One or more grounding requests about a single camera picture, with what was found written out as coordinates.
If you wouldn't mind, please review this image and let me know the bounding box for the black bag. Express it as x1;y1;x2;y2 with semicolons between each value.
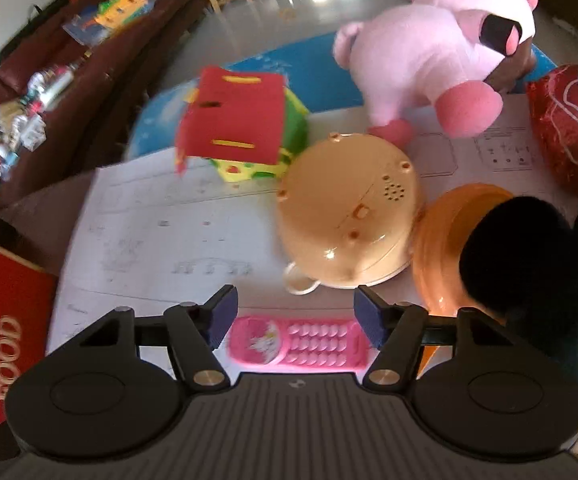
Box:
0;0;70;63

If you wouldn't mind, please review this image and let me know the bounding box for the orange plastic cup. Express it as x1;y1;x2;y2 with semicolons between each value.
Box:
411;184;514;321

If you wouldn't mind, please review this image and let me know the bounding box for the brown leather sofa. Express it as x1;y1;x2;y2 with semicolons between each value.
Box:
0;0;205;206

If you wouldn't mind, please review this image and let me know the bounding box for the black mouse plush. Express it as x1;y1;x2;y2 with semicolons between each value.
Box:
459;195;578;403

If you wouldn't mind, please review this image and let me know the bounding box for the pile of shiny packets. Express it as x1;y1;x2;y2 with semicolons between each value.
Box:
0;57;90;181

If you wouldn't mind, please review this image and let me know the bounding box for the red roof toy house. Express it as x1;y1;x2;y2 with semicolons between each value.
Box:
175;66;310;183

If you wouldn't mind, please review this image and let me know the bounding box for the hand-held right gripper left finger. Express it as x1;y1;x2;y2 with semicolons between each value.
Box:
64;285;239;395

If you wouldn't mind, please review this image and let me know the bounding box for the beige round plastic toy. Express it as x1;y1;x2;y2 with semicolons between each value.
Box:
275;132;420;295

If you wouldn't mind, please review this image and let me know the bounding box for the blue picture book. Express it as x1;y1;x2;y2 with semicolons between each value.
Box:
62;10;115;46

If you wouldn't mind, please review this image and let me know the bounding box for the pink toy phone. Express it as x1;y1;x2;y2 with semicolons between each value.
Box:
228;316;372;373

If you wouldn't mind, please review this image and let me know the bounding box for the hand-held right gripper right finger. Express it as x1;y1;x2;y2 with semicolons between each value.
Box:
354;286;524;395

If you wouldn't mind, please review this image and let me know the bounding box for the red cardboard box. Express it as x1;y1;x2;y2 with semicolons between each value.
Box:
0;230;60;453

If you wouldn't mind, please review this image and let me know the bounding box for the pink pig plush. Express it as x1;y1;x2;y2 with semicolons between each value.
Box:
333;0;540;143

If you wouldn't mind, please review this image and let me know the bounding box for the red foil balloon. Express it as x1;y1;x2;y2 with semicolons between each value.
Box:
526;65;578;201

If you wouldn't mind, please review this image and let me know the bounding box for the white printed paper sheet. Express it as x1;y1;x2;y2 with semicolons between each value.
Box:
44;95;578;376

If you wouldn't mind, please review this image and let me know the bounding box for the colourful toy block building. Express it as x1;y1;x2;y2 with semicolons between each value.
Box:
94;0;152;36

